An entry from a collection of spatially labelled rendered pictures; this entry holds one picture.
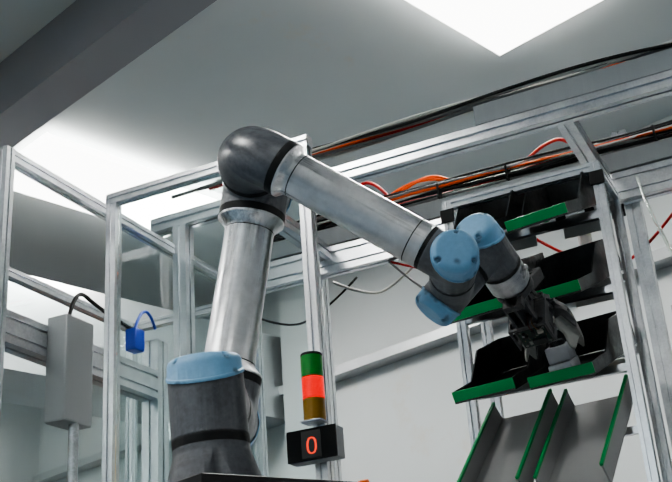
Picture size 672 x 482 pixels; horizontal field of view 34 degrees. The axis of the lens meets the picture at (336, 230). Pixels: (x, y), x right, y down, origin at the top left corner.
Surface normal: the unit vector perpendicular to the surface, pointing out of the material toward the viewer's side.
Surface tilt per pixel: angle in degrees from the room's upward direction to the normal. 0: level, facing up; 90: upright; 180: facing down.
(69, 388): 90
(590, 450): 45
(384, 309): 90
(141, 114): 180
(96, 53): 180
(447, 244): 91
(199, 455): 74
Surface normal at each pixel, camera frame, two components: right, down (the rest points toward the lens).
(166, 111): 0.07, 0.91
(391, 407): -0.70, -0.25
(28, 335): 0.90, -0.24
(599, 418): -0.47, -0.85
